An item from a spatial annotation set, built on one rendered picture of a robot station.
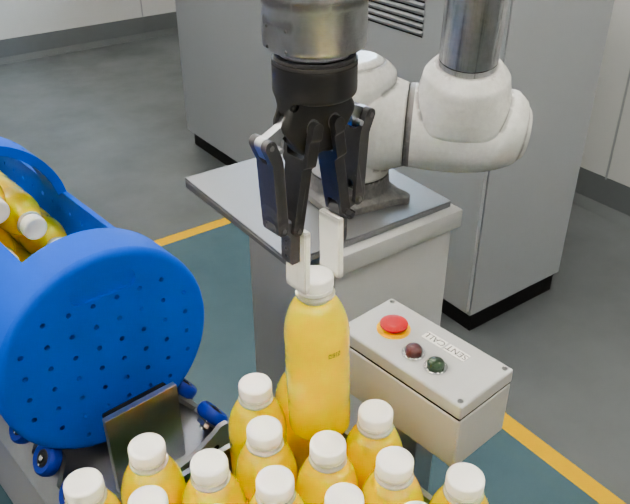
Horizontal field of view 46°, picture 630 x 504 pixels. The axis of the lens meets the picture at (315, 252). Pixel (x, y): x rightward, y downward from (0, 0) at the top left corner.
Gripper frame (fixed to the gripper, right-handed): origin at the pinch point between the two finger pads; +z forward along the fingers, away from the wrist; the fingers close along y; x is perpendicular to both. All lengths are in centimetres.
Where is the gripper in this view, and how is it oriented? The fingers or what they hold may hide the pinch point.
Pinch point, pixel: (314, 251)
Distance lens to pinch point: 73.7
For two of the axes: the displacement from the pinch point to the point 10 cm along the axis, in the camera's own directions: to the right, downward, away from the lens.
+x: 6.6, 4.0, -6.4
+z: 0.0, 8.5, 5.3
